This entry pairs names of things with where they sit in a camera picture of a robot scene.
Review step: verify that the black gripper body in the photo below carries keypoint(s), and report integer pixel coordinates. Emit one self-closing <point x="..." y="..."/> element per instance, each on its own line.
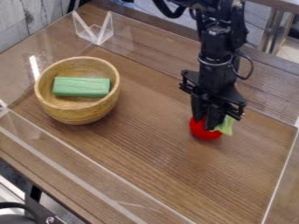
<point x="213" y="83"/>

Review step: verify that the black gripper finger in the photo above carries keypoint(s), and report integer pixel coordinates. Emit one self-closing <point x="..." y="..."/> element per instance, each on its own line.
<point x="197" y="107"/>
<point x="215" y="114"/>

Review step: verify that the red strawberry toy green leaves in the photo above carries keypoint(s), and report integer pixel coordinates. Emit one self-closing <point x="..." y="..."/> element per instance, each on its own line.
<point x="221" y="129"/>

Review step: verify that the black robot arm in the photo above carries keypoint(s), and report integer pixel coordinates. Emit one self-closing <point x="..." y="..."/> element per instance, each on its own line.
<point x="221" y="31"/>

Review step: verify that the metal table leg background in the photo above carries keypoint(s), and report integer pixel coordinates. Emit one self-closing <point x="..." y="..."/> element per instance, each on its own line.
<point x="276" y="29"/>

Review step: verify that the wooden bowl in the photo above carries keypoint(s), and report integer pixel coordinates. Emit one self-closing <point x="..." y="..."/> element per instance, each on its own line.
<point x="77" y="110"/>

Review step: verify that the green rectangular block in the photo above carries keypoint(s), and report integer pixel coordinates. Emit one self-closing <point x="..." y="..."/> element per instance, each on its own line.
<point x="81" y="87"/>

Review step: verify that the clear acrylic front barrier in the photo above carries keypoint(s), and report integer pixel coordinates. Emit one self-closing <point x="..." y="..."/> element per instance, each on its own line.
<point x="96" y="194"/>

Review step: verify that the clear acrylic corner bracket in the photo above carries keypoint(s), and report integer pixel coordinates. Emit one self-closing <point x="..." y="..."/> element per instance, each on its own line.
<point x="96" y="34"/>

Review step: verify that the black table frame bracket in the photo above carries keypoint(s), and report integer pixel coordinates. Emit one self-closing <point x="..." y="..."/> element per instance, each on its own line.
<point x="44" y="216"/>

